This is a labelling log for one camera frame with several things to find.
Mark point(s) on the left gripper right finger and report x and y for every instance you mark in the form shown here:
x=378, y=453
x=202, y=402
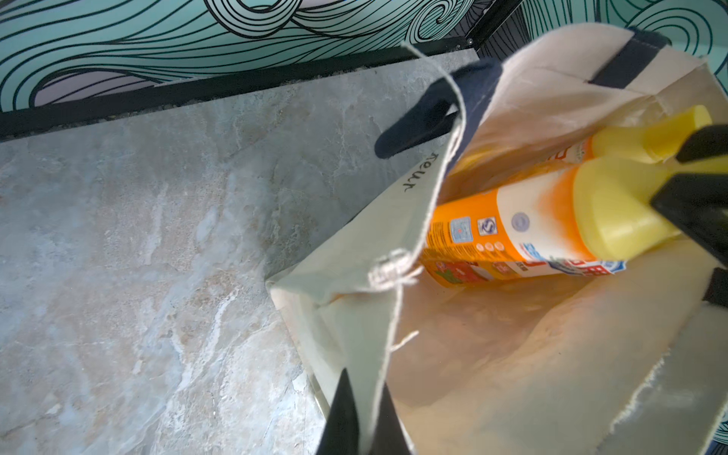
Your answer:
x=389, y=438

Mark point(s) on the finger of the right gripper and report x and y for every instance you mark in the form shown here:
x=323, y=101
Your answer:
x=696, y=204
x=710, y=141

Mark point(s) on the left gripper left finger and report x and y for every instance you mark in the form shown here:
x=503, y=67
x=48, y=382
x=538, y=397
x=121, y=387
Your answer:
x=341, y=432

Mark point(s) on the yellow cap orange bottle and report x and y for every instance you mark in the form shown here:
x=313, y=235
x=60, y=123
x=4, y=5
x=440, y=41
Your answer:
x=654, y=143
x=588, y=214

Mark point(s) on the beige canvas shopping bag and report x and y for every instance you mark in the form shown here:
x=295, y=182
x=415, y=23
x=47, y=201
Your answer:
x=555, y=360

